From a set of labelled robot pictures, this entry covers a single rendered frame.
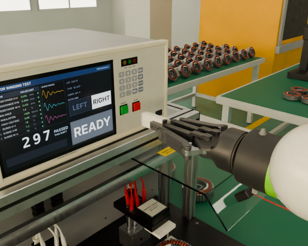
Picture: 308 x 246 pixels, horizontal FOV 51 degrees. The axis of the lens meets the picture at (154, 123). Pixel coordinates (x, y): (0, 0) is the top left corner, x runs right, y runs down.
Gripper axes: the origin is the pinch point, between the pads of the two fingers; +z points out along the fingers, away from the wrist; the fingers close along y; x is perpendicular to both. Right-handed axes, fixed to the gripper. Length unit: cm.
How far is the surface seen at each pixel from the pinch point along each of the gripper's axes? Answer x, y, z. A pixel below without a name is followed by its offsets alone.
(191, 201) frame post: -34.4, 21.8, 5.6
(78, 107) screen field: 4.0, -11.5, 9.8
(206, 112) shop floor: -119, 269, 168
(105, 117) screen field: -0.1, -5.2, 9.8
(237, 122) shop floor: -119, 267, 123
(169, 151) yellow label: -11.4, 9.0, 3.6
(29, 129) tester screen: 2.7, -21.9, 9.8
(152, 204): -25.9, 4.6, 5.5
